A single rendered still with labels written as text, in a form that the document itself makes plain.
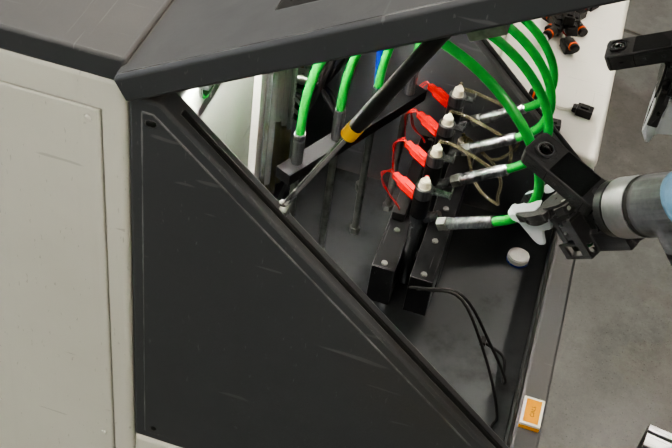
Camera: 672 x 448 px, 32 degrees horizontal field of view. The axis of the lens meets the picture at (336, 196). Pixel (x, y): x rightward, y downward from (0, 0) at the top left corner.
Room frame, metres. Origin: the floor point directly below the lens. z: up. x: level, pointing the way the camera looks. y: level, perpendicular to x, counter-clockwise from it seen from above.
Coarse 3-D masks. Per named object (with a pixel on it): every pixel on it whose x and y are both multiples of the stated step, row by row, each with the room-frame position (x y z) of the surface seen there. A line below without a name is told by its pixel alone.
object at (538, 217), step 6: (540, 210) 1.09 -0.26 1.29; (546, 210) 1.08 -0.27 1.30; (552, 210) 1.08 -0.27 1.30; (516, 216) 1.12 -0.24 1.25; (522, 216) 1.10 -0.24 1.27; (528, 216) 1.09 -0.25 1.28; (534, 216) 1.08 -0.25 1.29; (540, 216) 1.08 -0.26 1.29; (546, 216) 1.08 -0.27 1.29; (522, 222) 1.11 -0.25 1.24; (528, 222) 1.09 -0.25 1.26; (534, 222) 1.08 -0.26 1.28; (540, 222) 1.08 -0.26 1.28; (546, 222) 1.08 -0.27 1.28
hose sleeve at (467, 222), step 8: (464, 216) 1.20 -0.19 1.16; (472, 216) 1.19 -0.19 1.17; (480, 216) 1.18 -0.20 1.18; (488, 216) 1.18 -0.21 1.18; (448, 224) 1.20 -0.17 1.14; (456, 224) 1.19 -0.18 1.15; (464, 224) 1.18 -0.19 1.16; (472, 224) 1.18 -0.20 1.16; (480, 224) 1.17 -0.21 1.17; (488, 224) 1.17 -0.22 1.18
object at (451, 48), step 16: (448, 48) 1.22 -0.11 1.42; (320, 64) 1.31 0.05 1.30; (464, 64) 1.21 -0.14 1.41; (304, 96) 1.32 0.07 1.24; (496, 96) 1.19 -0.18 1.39; (304, 112) 1.32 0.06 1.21; (512, 112) 1.18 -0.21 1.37; (304, 128) 1.32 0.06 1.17; (528, 128) 1.17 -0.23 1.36; (528, 144) 1.16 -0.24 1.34; (496, 224) 1.17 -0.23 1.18
